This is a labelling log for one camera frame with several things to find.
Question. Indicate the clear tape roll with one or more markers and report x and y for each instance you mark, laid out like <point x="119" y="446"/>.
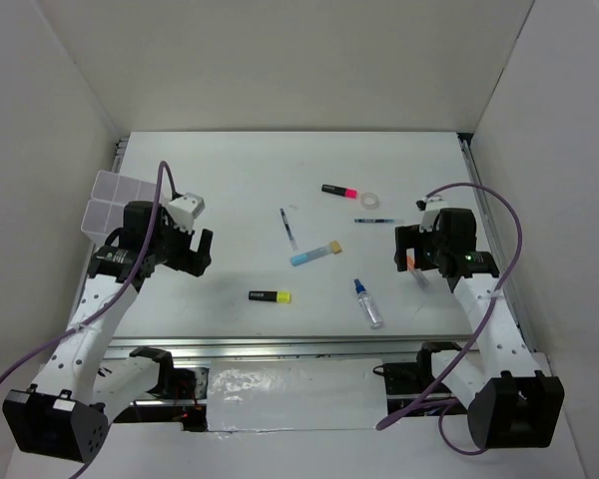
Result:
<point x="369" y="201"/>

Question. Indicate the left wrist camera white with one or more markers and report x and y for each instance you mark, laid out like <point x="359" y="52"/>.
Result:
<point x="184" y="210"/>

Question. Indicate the pink black highlighter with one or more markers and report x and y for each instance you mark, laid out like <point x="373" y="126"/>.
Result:
<point x="339" y="191"/>

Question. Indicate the blue cap spray bottle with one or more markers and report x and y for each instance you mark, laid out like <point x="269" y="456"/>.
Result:
<point x="367" y="305"/>

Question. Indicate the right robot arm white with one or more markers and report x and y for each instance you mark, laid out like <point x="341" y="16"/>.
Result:
<point x="510" y="402"/>

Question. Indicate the blue glue stick tan cap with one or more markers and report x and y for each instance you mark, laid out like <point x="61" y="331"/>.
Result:
<point x="332" y="247"/>

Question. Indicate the near translucent organizer box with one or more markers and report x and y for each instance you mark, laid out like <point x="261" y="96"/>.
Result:
<point x="100" y="219"/>

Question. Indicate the orange cap clear tube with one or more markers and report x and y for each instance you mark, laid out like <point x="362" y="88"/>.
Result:
<point x="416" y="273"/>

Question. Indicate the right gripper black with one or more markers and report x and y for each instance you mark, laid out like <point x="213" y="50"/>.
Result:
<point x="411" y="237"/>

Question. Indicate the blue pen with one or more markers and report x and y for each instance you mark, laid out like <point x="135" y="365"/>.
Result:
<point x="288" y="229"/>
<point x="376" y="221"/>

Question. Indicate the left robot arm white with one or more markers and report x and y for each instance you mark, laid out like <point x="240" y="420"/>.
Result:
<point x="67" y="410"/>

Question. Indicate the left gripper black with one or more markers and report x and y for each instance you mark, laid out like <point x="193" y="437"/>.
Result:
<point x="191" y="261"/>

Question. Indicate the yellow black highlighter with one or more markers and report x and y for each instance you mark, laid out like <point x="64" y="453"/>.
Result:
<point x="270" y="296"/>

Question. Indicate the white foil sheet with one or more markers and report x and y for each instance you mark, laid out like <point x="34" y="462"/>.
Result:
<point x="295" y="395"/>

